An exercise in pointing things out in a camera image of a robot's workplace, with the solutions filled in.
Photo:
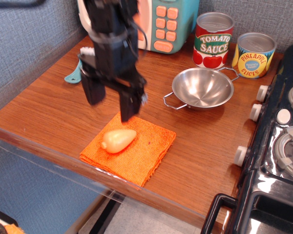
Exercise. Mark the white stove knob lower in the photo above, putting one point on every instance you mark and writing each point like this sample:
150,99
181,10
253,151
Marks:
240,155

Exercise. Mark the small steel bowl with handles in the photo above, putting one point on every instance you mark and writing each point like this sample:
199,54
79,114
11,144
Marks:
203,88

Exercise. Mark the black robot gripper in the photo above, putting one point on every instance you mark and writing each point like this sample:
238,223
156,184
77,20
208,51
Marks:
114,66

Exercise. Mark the teal toy microwave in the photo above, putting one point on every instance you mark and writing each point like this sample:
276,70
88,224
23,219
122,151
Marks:
162,26

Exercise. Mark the white stove knob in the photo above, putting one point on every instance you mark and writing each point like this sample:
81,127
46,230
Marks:
240,155
255,112
261,94

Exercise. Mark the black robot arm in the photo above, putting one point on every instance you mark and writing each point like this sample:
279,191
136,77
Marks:
111,62

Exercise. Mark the white stove knob upper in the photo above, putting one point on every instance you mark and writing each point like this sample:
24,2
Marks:
261,94

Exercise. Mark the orange towel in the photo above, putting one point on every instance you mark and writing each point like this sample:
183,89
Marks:
138,161

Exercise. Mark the black oven door handle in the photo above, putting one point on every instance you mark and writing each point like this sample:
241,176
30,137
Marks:
219,201

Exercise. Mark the white stove knob middle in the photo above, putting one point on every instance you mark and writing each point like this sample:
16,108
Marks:
255,112

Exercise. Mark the teal dish brush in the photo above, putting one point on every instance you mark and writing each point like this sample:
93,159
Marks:
75,76

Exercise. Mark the black toy stove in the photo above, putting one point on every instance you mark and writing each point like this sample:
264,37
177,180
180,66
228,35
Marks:
265,186

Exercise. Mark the orange toy pepper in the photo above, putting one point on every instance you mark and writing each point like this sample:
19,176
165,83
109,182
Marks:
117,140

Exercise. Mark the tomato sauce can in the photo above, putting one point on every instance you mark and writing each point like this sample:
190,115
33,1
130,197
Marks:
213,35

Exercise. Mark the pineapple slices can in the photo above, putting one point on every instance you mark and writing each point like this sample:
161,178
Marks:
253,54

